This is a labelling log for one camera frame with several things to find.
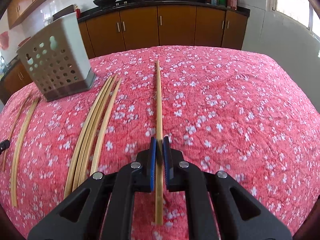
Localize bamboo chopstick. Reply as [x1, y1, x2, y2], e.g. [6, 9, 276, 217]
[155, 60, 164, 225]
[73, 75, 117, 189]
[11, 97, 40, 208]
[72, 75, 117, 191]
[12, 97, 40, 179]
[63, 76, 113, 199]
[90, 78, 121, 175]

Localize brown lower kitchen cabinets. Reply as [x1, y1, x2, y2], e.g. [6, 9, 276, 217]
[1, 1, 250, 101]

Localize black kitchen countertop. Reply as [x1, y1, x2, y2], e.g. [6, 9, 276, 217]
[0, 0, 251, 81]

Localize thin dark chopstick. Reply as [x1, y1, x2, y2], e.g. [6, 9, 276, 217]
[2, 90, 32, 172]

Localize pink floral tablecloth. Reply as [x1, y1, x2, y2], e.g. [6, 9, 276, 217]
[1, 46, 319, 236]

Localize grey perforated utensil holder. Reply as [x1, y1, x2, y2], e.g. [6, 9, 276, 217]
[17, 13, 95, 101]

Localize dark wooden cutting board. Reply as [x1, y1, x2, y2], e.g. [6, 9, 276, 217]
[53, 4, 75, 21]

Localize red bottle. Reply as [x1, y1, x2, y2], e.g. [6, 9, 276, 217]
[75, 8, 81, 19]

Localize black wok left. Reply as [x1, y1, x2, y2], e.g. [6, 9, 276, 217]
[93, 0, 117, 8]

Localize window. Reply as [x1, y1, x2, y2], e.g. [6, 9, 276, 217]
[273, 0, 319, 37]

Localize red wall ornament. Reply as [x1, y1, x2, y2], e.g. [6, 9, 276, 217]
[0, 31, 9, 50]

